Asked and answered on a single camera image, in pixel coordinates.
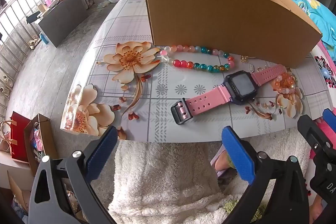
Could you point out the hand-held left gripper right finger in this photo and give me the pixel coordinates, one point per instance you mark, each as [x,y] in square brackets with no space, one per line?
[237,158]

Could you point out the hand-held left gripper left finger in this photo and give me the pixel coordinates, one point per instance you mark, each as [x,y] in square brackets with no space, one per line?
[103,153]

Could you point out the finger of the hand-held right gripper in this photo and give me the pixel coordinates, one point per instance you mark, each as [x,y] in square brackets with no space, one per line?
[330,119]
[311,132]

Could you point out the brown cardboard box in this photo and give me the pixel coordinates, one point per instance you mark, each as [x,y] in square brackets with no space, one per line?
[210,16]

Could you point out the small open cardboard box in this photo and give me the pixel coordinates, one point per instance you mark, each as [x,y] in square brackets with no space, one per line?
[46,132]

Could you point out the red gift bag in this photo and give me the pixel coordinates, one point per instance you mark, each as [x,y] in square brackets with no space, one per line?
[19,134]

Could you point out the silver spring hair clip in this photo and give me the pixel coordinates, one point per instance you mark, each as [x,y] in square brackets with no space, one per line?
[251,67]

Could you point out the small brown carton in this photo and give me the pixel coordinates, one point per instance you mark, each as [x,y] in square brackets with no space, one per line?
[15,190]

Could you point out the gold earring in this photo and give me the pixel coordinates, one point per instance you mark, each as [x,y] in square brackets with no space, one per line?
[245,58]

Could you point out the teal flowered blanket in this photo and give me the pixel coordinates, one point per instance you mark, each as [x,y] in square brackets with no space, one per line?
[320,14]

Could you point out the small blue bottle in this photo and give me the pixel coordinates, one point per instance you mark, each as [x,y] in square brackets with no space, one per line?
[43,39]

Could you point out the beige sandals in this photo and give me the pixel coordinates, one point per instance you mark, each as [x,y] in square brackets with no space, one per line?
[32,43]

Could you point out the grey cabinet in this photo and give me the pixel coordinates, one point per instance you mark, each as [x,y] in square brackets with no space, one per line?
[65,22]

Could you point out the metal railing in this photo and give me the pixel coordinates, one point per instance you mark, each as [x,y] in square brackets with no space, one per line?
[10,29]

